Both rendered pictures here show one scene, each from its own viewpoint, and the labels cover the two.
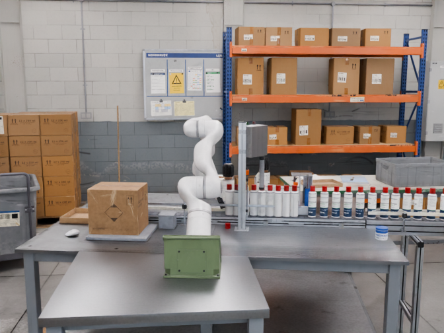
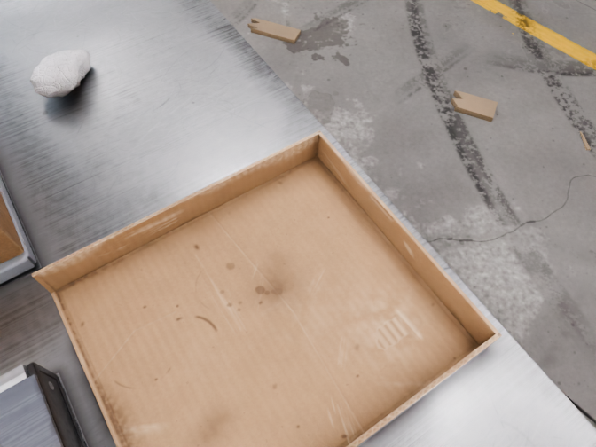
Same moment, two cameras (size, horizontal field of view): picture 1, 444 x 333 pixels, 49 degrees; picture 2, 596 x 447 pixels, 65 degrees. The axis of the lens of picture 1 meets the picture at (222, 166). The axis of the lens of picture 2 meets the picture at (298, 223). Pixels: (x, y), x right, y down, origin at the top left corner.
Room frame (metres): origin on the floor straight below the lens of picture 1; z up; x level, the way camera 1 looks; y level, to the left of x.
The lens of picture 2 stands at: (3.32, 0.83, 1.24)
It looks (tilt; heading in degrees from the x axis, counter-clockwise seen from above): 59 degrees down; 139
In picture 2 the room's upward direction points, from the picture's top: 2 degrees clockwise
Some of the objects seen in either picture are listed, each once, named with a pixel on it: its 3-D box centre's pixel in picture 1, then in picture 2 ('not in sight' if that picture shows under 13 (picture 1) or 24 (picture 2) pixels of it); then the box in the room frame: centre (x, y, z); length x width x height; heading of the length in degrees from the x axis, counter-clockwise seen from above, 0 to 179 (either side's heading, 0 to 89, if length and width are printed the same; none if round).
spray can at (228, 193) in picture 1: (229, 199); not in sight; (3.11, -0.05, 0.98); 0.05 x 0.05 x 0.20
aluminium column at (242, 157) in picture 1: (242, 176); not in sight; (2.96, -0.12, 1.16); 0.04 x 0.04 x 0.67; 85
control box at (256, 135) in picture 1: (253, 140); not in sight; (3.01, -0.19, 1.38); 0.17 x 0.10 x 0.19; 140
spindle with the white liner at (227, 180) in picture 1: (228, 184); not in sight; (3.39, -0.04, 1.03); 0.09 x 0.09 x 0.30
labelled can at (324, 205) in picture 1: (324, 201); not in sight; (3.05, -0.66, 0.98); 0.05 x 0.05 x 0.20
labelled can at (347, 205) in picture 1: (347, 202); not in sight; (3.04, -0.80, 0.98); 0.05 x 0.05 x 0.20
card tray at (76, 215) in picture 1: (88, 215); (262, 311); (3.20, 0.90, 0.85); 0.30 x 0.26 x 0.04; 85
